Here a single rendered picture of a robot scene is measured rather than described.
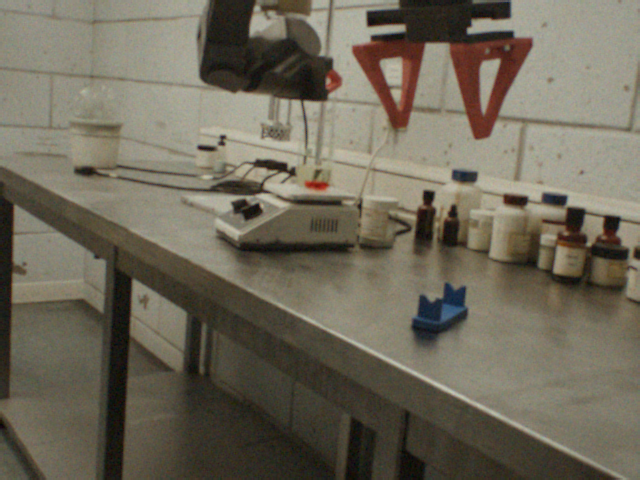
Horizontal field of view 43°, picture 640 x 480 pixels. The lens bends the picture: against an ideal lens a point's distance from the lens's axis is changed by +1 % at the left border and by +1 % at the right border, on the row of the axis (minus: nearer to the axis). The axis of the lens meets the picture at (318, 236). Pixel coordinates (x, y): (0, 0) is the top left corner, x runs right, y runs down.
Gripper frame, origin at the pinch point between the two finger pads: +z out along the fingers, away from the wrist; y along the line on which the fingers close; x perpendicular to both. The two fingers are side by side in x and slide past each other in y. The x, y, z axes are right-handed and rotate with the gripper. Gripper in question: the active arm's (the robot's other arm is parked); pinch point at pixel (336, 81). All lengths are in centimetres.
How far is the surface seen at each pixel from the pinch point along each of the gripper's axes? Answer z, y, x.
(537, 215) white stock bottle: 22.3, -26.1, 18.9
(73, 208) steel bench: -14, 50, 27
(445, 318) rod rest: -25, -38, 25
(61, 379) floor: 40, 139, 101
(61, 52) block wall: 90, 221, -6
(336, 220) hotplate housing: -2.9, -4.7, 21.4
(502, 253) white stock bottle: 16.8, -23.5, 25.2
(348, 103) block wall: 54, 40, 4
